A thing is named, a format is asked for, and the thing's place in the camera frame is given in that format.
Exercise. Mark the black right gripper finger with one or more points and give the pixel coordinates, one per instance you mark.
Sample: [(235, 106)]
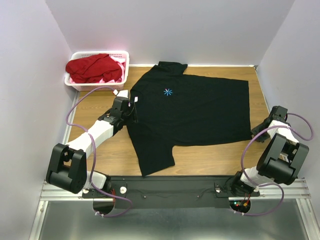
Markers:
[(263, 137), (259, 128)]

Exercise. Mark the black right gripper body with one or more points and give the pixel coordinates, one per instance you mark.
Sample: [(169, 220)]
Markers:
[(258, 125)]

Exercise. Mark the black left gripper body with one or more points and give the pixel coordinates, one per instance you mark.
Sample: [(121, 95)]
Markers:
[(124, 118)]

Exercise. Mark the black t shirt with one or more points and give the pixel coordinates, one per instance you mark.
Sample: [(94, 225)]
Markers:
[(178, 109)]

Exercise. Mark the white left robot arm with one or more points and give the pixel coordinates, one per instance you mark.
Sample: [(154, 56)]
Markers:
[(68, 162)]

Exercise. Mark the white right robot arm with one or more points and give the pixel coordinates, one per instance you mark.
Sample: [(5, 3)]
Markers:
[(280, 162)]

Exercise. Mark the white plastic laundry basket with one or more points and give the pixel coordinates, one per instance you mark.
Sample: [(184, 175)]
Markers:
[(121, 56)]

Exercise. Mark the red t shirt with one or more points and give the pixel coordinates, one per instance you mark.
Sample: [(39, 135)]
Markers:
[(95, 68)]

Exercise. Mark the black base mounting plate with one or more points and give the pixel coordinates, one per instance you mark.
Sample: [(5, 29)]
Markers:
[(161, 192)]

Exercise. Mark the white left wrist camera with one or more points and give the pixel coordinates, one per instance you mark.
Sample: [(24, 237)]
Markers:
[(121, 93)]

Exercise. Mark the aluminium frame rail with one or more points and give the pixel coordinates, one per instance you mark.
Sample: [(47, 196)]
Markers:
[(48, 194)]

